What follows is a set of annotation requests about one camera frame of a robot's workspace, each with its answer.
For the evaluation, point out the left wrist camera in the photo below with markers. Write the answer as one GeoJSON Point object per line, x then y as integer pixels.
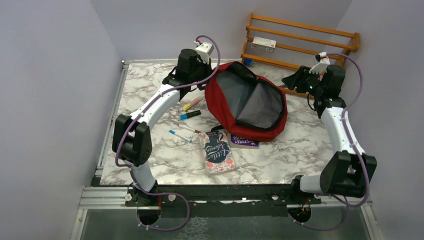
{"type": "Point", "coordinates": [204, 50]}

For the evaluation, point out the white box on shelf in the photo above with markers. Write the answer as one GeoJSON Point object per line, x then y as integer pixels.
{"type": "Point", "coordinates": [263, 44]}

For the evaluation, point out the red capped white pen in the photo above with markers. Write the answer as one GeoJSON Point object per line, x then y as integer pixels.
{"type": "Point", "coordinates": [189, 128]}

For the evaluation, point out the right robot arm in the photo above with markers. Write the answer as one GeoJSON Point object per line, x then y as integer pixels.
{"type": "Point", "coordinates": [350, 170]}

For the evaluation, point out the wooden shelf rack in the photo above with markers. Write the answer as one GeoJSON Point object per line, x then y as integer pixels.
{"type": "Point", "coordinates": [296, 43]}

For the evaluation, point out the red student backpack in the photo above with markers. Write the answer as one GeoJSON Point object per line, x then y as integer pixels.
{"type": "Point", "coordinates": [246, 104]}

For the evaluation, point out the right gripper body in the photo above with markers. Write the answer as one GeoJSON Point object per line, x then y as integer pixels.
{"type": "Point", "coordinates": [309, 83]}

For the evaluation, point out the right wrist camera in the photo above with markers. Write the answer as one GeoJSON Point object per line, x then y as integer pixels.
{"type": "Point", "coordinates": [322, 62]}

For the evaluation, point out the small blue block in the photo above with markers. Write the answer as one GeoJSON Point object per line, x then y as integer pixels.
{"type": "Point", "coordinates": [248, 62]}

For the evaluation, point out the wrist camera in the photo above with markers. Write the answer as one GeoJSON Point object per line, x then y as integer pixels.
{"type": "Point", "coordinates": [322, 62]}
{"type": "Point", "coordinates": [204, 50]}

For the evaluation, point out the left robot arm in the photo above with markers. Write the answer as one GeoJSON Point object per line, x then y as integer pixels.
{"type": "Point", "coordinates": [131, 141]}

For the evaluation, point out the Little Women floral book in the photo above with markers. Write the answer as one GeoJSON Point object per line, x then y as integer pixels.
{"type": "Point", "coordinates": [216, 152]}

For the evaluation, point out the yellow pink highlighter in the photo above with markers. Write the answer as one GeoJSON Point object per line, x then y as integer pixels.
{"type": "Point", "coordinates": [192, 103]}

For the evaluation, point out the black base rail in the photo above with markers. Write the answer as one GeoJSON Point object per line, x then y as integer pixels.
{"type": "Point", "coordinates": [214, 201]}

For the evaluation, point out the purple Treehouse book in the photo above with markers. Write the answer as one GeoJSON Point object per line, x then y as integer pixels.
{"type": "Point", "coordinates": [243, 143]}

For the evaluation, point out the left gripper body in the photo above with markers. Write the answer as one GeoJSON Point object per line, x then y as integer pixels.
{"type": "Point", "coordinates": [201, 71]}

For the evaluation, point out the blue black highlighter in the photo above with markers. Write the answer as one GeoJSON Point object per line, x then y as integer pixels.
{"type": "Point", "coordinates": [191, 114]}

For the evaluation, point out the blue capped white pen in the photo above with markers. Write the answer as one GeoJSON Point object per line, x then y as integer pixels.
{"type": "Point", "coordinates": [180, 136]}

